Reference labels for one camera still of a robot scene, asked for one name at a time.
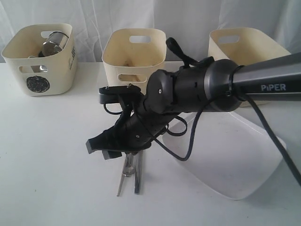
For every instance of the white square plate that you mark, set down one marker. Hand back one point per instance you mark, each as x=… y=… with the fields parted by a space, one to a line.
x=231 y=155

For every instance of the cream bin square mark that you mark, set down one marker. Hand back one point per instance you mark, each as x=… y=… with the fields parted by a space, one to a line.
x=247 y=61

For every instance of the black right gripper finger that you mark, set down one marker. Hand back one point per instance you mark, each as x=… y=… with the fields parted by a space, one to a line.
x=102 y=142
x=111 y=154

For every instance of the cream bin triangle mark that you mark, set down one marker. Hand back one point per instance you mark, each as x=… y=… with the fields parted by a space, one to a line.
x=132 y=55

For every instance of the cream bin circle mark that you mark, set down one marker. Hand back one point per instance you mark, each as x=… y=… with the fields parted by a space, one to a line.
x=22 y=52

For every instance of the steel table knife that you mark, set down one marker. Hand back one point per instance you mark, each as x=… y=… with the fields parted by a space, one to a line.
x=138 y=173

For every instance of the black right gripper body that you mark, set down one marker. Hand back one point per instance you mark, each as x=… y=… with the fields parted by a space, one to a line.
x=138 y=130

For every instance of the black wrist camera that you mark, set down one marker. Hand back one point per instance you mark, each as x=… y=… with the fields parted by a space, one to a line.
x=113 y=94

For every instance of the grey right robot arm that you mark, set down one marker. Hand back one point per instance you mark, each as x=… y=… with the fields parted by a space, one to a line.
x=177 y=92

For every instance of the steel bowl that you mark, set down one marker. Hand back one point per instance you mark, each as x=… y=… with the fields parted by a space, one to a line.
x=39 y=68

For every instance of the steel spoon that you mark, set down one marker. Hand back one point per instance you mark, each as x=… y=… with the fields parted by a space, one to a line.
x=127 y=171

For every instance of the steel mug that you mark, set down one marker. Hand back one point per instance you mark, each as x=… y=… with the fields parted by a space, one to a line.
x=54 y=44

